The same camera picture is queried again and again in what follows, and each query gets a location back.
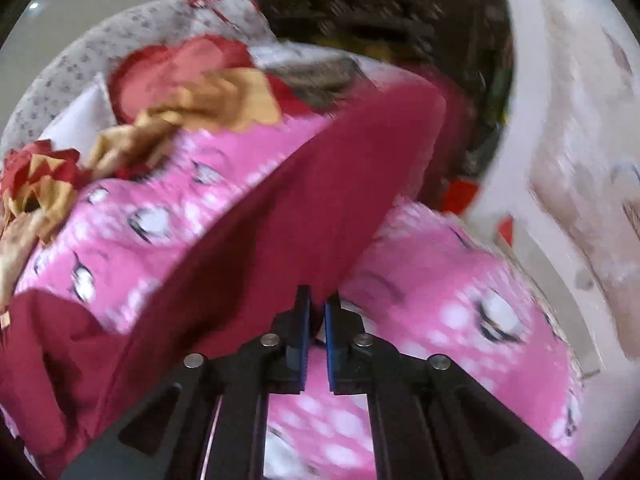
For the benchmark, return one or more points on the maroon garment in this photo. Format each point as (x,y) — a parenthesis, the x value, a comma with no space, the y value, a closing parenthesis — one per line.
(300,185)

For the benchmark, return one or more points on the red and yellow quilt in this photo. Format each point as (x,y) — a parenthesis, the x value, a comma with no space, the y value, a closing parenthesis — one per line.
(200,77)

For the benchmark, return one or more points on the white pillow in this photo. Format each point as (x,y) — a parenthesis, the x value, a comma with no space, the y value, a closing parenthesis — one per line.
(80,116)

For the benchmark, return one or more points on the grey floral pillow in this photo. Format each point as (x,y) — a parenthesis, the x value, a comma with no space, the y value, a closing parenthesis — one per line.
(75,60)

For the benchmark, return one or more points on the pink penguin printed blanket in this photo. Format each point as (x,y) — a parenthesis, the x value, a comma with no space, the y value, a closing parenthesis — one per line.
(450,290)

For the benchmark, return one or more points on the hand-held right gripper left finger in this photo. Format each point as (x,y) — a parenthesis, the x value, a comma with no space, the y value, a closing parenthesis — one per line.
(302,342)

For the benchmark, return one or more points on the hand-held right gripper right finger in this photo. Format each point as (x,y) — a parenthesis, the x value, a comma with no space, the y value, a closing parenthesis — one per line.
(333,352)

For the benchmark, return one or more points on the dark cluttered shelf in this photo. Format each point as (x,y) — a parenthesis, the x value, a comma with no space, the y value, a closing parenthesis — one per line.
(375,15)

